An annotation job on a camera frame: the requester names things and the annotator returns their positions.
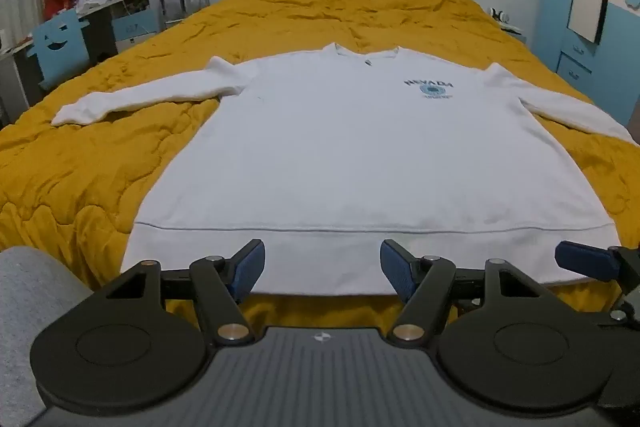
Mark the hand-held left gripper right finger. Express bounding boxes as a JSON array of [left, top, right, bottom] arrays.
[[379, 238, 541, 349]]

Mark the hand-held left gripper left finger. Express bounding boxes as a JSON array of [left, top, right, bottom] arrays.
[[102, 238, 266, 348]]

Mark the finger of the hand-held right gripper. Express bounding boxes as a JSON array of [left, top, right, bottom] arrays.
[[554, 240, 640, 324]]

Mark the white sweatshirt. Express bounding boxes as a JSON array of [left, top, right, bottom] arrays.
[[50, 42, 640, 299]]

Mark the grey cloth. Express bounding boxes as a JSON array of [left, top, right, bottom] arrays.
[[0, 246, 98, 427]]

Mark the bedside table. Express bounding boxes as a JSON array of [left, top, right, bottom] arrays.
[[500, 23, 528, 46]]

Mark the yellow quilt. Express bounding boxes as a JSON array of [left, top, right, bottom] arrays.
[[0, 0, 640, 333]]

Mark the blue wardrobe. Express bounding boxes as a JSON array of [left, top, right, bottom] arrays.
[[530, 0, 640, 135]]

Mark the blue and white drawer unit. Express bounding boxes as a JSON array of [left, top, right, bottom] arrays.
[[111, 9, 163, 54]]

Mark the grey metal rack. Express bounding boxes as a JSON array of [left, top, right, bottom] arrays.
[[157, 0, 187, 30]]

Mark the dark desk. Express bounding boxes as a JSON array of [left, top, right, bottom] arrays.
[[70, 0, 161, 58]]

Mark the blue chair with face cutout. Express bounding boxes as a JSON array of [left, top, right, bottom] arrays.
[[26, 9, 91, 90]]

